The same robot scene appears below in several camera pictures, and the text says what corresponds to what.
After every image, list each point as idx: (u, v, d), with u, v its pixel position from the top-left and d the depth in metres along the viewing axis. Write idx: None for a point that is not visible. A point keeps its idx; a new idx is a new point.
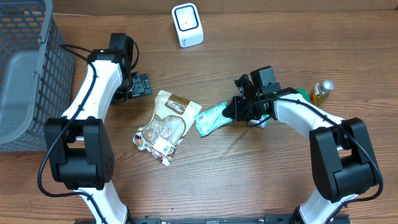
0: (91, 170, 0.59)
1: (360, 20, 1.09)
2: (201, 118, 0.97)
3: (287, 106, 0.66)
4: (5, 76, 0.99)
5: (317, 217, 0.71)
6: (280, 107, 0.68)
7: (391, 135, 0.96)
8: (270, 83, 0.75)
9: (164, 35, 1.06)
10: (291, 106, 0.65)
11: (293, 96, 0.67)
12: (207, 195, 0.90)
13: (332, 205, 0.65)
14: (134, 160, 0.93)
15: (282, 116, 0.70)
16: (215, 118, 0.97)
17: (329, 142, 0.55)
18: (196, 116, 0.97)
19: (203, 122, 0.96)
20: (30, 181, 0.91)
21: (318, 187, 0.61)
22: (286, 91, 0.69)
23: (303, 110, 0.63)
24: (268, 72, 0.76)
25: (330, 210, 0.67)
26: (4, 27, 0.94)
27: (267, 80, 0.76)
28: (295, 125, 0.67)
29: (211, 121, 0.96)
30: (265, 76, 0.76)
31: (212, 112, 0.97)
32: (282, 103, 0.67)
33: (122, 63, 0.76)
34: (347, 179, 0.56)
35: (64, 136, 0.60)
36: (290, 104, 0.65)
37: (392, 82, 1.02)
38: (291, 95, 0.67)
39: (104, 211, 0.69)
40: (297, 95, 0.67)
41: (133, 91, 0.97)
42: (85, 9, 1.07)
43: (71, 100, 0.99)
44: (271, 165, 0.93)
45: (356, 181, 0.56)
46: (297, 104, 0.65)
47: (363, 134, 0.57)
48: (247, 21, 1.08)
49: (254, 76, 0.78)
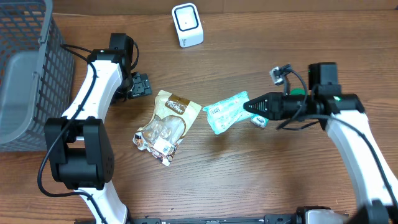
0: (91, 171, 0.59)
1: (361, 21, 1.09)
2: (216, 113, 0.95)
3: (345, 133, 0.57)
4: (5, 76, 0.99)
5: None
6: (337, 127, 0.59)
7: (392, 135, 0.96)
8: (331, 83, 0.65)
9: (164, 35, 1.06)
10: (352, 136, 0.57)
11: (359, 122, 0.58)
12: (207, 195, 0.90)
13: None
14: (134, 160, 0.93)
15: (332, 135, 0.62)
16: (233, 113, 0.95)
17: None
18: (212, 111, 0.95)
19: (216, 117, 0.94)
20: (30, 181, 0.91)
21: None
22: (350, 101, 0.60)
23: (363, 155, 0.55)
24: (332, 68, 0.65)
25: None
26: (4, 27, 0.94)
27: (327, 78, 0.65)
28: (344, 157, 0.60)
29: (227, 118, 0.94)
30: (328, 73, 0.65)
31: (230, 106, 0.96)
32: (341, 126, 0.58)
33: (122, 63, 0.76)
34: None
35: (64, 136, 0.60)
36: (352, 139, 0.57)
37: (392, 82, 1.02)
38: (357, 117, 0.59)
39: (104, 211, 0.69)
40: (364, 117, 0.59)
41: (133, 91, 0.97)
42: (85, 9, 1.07)
43: (72, 100, 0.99)
44: (271, 165, 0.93)
45: None
46: (359, 138, 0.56)
47: None
48: (247, 21, 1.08)
49: (313, 70, 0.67)
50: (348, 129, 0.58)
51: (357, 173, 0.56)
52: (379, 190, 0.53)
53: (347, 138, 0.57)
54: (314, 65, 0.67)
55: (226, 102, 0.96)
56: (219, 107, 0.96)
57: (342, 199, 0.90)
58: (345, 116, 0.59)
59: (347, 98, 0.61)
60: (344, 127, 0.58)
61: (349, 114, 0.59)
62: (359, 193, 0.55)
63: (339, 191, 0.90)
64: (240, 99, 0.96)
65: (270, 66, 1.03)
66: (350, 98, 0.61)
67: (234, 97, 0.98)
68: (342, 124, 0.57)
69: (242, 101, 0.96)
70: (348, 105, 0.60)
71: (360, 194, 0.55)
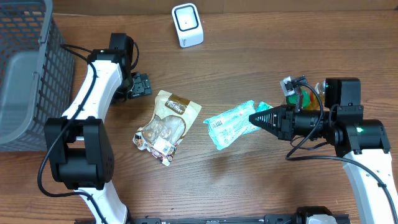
0: (91, 171, 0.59)
1: (361, 21, 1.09)
2: (218, 126, 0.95)
3: (364, 180, 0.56)
4: (5, 76, 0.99)
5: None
6: (356, 170, 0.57)
7: (391, 135, 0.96)
8: (352, 104, 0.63)
9: (164, 35, 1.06)
10: (370, 183, 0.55)
11: (381, 167, 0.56)
12: (207, 195, 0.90)
13: None
14: (134, 160, 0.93)
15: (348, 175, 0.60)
16: (236, 126, 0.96)
17: None
18: (212, 124, 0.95)
19: (218, 132, 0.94)
20: (30, 181, 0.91)
21: None
22: (372, 129, 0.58)
23: (379, 206, 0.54)
24: (354, 87, 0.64)
25: None
26: (4, 27, 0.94)
27: (348, 99, 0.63)
28: (358, 201, 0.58)
29: (231, 131, 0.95)
30: (350, 92, 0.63)
31: (233, 120, 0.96)
32: (360, 171, 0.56)
33: (122, 63, 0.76)
34: None
35: (64, 136, 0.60)
36: (369, 187, 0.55)
37: (391, 82, 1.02)
38: (380, 160, 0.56)
39: (104, 212, 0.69)
40: (388, 159, 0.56)
41: (133, 91, 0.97)
42: (85, 9, 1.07)
43: (72, 100, 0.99)
44: (271, 165, 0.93)
45: None
46: (379, 187, 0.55)
47: None
48: (247, 21, 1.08)
49: (334, 88, 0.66)
50: (367, 175, 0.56)
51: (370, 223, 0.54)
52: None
53: (365, 185, 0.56)
54: (335, 81, 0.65)
55: (230, 116, 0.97)
56: (221, 121, 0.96)
57: (342, 199, 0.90)
58: (366, 154, 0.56)
59: (370, 126, 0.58)
60: (363, 173, 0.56)
61: (372, 153, 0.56)
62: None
63: (339, 191, 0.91)
64: (245, 111, 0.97)
65: (270, 66, 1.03)
66: (374, 126, 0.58)
67: (238, 108, 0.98)
68: (363, 169, 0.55)
69: (247, 112, 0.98)
70: (372, 137, 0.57)
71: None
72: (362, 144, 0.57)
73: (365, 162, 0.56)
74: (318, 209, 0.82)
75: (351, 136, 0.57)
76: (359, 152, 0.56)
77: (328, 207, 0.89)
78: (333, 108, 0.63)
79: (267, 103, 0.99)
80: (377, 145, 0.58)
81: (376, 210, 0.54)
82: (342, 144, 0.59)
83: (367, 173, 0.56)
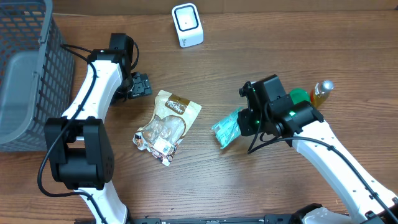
0: (91, 170, 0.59)
1: (361, 21, 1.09)
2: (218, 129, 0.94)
3: (315, 150, 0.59)
4: (5, 76, 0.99)
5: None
6: (305, 145, 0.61)
7: (391, 135, 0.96)
8: (279, 97, 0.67)
9: (164, 35, 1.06)
10: (322, 151, 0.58)
11: (321, 132, 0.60)
12: (207, 195, 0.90)
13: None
14: (134, 160, 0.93)
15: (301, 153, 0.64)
16: (232, 127, 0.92)
17: None
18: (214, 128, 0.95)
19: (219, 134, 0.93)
20: (30, 180, 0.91)
21: None
22: (303, 108, 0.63)
23: (337, 167, 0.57)
24: (273, 83, 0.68)
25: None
26: (4, 27, 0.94)
27: (273, 94, 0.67)
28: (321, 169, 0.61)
29: (229, 133, 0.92)
30: (273, 89, 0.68)
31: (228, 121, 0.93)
32: (309, 144, 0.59)
33: (122, 63, 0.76)
34: None
35: (65, 136, 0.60)
36: (322, 152, 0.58)
37: (391, 82, 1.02)
38: (319, 128, 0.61)
39: (104, 212, 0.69)
40: (324, 126, 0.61)
41: (133, 91, 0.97)
42: (85, 9, 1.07)
43: (72, 100, 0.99)
44: (271, 165, 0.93)
45: None
46: (329, 150, 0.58)
47: None
48: (247, 21, 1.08)
49: (258, 89, 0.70)
50: (316, 145, 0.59)
51: (340, 187, 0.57)
52: (367, 200, 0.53)
53: (318, 154, 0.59)
54: (258, 84, 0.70)
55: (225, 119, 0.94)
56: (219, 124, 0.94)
57: None
58: (307, 129, 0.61)
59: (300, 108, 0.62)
60: (312, 144, 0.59)
61: (312, 126, 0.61)
62: (349, 206, 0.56)
63: None
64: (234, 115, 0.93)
65: (270, 66, 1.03)
66: (305, 107, 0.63)
67: (229, 116, 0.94)
68: (310, 140, 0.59)
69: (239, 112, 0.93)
70: (306, 116, 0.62)
71: (351, 207, 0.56)
72: (300, 124, 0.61)
73: (310, 135, 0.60)
74: (309, 207, 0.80)
75: (290, 123, 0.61)
76: (300, 130, 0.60)
77: (328, 207, 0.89)
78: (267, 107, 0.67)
79: None
80: (312, 118, 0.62)
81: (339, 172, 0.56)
82: (286, 132, 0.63)
83: (315, 144, 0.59)
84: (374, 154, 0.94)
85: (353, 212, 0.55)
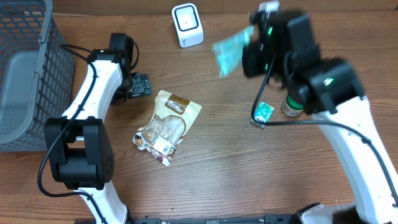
0: (91, 170, 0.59)
1: (361, 21, 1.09)
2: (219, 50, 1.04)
3: (347, 140, 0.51)
4: (5, 76, 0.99)
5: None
6: (334, 130, 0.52)
7: (390, 135, 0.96)
8: (308, 46, 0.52)
9: (164, 35, 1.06)
10: (354, 142, 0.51)
11: (358, 117, 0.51)
12: (207, 195, 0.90)
13: None
14: (134, 160, 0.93)
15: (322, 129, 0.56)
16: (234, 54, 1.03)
17: None
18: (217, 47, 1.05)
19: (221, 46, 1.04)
20: (30, 181, 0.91)
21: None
22: (341, 71, 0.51)
23: (369, 163, 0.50)
24: (305, 24, 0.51)
25: None
26: (4, 27, 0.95)
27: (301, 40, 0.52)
28: (340, 152, 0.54)
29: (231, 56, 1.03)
30: (301, 34, 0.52)
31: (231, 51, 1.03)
32: (341, 131, 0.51)
33: (122, 63, 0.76)
34: None
35: (64, 136, 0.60)
36: (353, 143, 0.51)
37: (391, 82, 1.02)
38: (357, 112, 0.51)
39: (104, 212, 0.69)
40: (364, 109, 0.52)
41: (133, 91, 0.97)
42: (85, 9, 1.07)
43: (72, 100, 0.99)
44: (271, 165, 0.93)
45: None
46: (363, 144, 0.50)
47: None
48: (246, 21, 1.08)
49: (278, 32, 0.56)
50: (349, 134, 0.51)
51: (362, 184, 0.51)
52: (388, 209, 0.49)
53: (349, 144, 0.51)
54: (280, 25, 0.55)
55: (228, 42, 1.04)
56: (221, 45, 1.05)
57: (342, 199, 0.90)
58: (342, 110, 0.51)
59: (335, 68, 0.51)
60: (344, 132, 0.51)
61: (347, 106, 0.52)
62: (365, 206, 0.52)
63: (339, 191, 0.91)
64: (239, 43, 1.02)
65: None
66: (342, 68, 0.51)
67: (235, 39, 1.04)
68: (343, 128, 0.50)
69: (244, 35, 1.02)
70: (343, 84, 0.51)
71: (364, 202, 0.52)
72: (333, 95, 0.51)
73: (342, 119, 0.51)
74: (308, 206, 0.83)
75: (320, 91, 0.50)
76: (334, 111, 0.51)
77: None
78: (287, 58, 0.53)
79: (267, 103, 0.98)
80: (349, 89, 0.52)
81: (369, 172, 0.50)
82: (311, 99, 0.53)
83: (348, 132, 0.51)
84: None
85: (367, 211, 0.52)
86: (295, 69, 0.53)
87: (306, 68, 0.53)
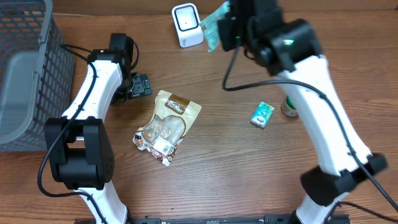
0: (91, 171, 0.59)
1: (361, 21, 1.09)
2: None
3: (305, 97, 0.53)
4: (5, 76, 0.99)
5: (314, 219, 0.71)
6: (295, 89, 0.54)
7: (390, 135, 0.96)
8: (270, 10, 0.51)
9: (164, 35, 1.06)
10: (311, 98, 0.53)
11: (317, 73, 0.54)
12: (207, 195, 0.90)
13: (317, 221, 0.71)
14: (134, 160, 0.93)
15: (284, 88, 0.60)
16: None
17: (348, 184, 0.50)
18: None
19: None
20: (30, 181, 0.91)
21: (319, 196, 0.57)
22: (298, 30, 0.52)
23: (324, 116, 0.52)
24: None
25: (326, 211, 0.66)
26: (4, 27, 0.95)
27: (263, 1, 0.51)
28: (300, 111, 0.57)
29: None
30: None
31: None
32: (300, 89, 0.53)
33: (122, 63, 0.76)
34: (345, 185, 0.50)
35: (64, 136, 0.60)
36: (311, 99, 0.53)
37: (391, 82, 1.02)
38: (315, 69, 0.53)
39: (104, 212, 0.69)
40: (322, 66, 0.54)
41: (133, 91, 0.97)
42: (85, 9, 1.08)
43: (72, 100, 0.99)
44: (271, 165, 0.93)
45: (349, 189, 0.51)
46: (319, 99, 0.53)
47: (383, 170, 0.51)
48: None
49: None
50: (307, 91, 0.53)
51: (320, 138, 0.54)
52: (344, 157, 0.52)
53: (308, 101, 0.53)
54: None
55: None
56: None
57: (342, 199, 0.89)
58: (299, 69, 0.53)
59: (295, 30, 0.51)
60: (303, 90, 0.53)
61: (305, 65, 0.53)
62: (324, 158, 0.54)
63: None
64: None
65: None
66: (302, 29, 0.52)
67: None
68: (301, 87, 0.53)
69: None
70: (303, 45, 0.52)
71: (324, 155, 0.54)
72: (293, 55, 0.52)
73: (303, 78, 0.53)
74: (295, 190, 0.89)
75: (280, 51, 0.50)
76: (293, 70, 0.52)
77: None
78: (250, 23, 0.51)
79: (267, 103, 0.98)
80: (306, 48, 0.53)
81: (323, 123, 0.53)
82: (274, 61, 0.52)
83: (306, 89, 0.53)
84: None
85: (326, 162, 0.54)
86: (260, 32, 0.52)
87: (268, 31, 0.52)
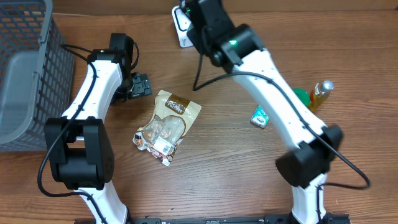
0: (91, 170, 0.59)
1: (360, 21, 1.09)
2: None
3: (255, 84, 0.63)
4: (5, 76, 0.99)
5: (306, 211, 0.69)
6: (246, 78, 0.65)
7: (390, 135, 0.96)
8: (218, 20, 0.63)
9: (163, 35, 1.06)
10: (262, 84, 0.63)
11: (263, 63, 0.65)
12: (207, 195, 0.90)
13: (310, 214, 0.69)
14: (134, 160, 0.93)
15: (244, 83, 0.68)
16: None
17: (309, 154, 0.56)
18: None
19: None
20: (30, 181, 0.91)
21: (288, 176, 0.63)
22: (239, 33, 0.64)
23: (274, 98, 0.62)
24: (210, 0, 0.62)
25: (311, 197, 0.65)
26: (4, 27, 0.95)
27: (212, 15, 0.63)
28: (257, 98, 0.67)
29: None
30: (209, 9, 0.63)
31: None
32: (250, 78, 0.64)
33: (122, 63, 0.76)
34: (308, 156, 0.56)
35: (64, 136, 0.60)
36: (260, 85, 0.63)
37: (391, 82, 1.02)
38: (260, 60, 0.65)
39: (104, 212, 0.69)
40: (265, 57, 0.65)
41: (133, 91, 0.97)
42: (85, 9, 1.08)
43: (72, 100, 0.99)
44: (270, 165, 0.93)
45: (311, 158, 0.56)
46: (268, 84, 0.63)
47: (338, 139, 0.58)
48: (247, 21, 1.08)
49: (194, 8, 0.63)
50: (256, 79, 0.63)
51: (277, 117, 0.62)
52: (300, 130, 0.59)
53: (258, 87, 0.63)
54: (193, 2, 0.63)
55: None
56: None
57: (342, 199, 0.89)
58: (248, 62, 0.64)
59: (240, 35, 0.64)
60: (252, 78, 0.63)
61: (254, 58, 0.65)
62: (286, 136, 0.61)
63: (339, 191, 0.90)
64: None
65: None
66: (242, 33, 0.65)
67: None
68: (250, 76, 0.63)
69: None
70: (245, 45, 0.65)
71: (283, 134, 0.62)
72: (239, 53, 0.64)
73: (250, 68, 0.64)
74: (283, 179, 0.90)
75: (228, 52, 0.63)
76: (241, 63, 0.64)
77: (328, 207, 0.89)
78: (203, 30, 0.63)
79: None
80: (252, 46, 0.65)
81: (276, 105, 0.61)
82: (225, 61, 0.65)
83: (255, 78, 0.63)
84: (374, 154, 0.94)
85: (287, 139, 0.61)
86: (211, 38, 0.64)
87: (218, 35, 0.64)
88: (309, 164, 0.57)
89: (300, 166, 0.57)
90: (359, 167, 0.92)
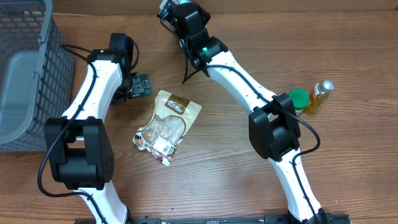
0: (91, 170, 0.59)
1: (361, 20, 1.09)
2: None
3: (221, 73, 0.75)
4: (5, 76, 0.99)
5: (295, 199, 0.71)
6: (214, 70, 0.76)
7: (390, 135, 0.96)
8: (199, 32, 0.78)
9: (163, 35, 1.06)
10: (226, 73, 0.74)
11: (227, 58, 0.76)
12: (207, 195, 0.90)
13: (299, 201, 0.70)
14: (134, 160, 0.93)
15: (217, 79, 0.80)
16: None
17: (263, 117, 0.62)
18: None
19: None
20: (30, 180, 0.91)
21: (259, 147, 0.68)
22: (212, 43, 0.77)
23: (236, 81, 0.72)
24: (193, 17, 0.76)
25: (293, 178, 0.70)
26: (4, 27, 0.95)
27: (194, 28, 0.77)
28: (226, 86, 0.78)
29: None
30: (194, 26, 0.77)
31: None
32: (216, 68, 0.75)
33: (122, 63, 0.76)
34: (261, 117, 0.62)
35: (64, 136, 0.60)
36: (224, 73, 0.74)
37: (391, 82, 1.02)
38: (224, 56, 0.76)
39: (104, 211, 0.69)
40: (228, 55, 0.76)
41: (133, 91, 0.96)
42: (86, 9, 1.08)
43: (72, 100, 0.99)
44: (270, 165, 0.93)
45: (266, 121, 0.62)
46: (231, 71, 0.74)
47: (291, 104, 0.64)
48: (247, 21, 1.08)
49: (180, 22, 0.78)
50: (221, 70, 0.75)
51: (240, 97, 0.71)
52: (255, 101, 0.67)
53: (224, 75, 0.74)
54: (180, 17, 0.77)
55: None
56: None
57: (342, 199, 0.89)
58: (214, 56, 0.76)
59: (213, 45, 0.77)
60: (218, 68, 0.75)
61: (217, 53, 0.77)
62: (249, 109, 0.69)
63: (338, 191, 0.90)
64: None
65: (270, 66, 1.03)
66: (214, 45, 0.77)
67: None
68: (216, 67, 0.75)
69: None
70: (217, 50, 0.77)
71: (247, 108, 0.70)
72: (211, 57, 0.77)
73: (216, 60, 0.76)
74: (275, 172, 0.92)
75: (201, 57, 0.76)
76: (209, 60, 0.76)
77: (328, 207, 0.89)
78: (187, 42, 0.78)
79: None
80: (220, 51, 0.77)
81: (236, 86, 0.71)
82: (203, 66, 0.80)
83: (221, 68, 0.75)
84: (373, 154, 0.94)
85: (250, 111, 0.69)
86: (193, 46, 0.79)
87: (198, 45, 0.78)
88: (264, 127, 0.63)
89: (257, 128, 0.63)
90: (358, 167, 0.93)
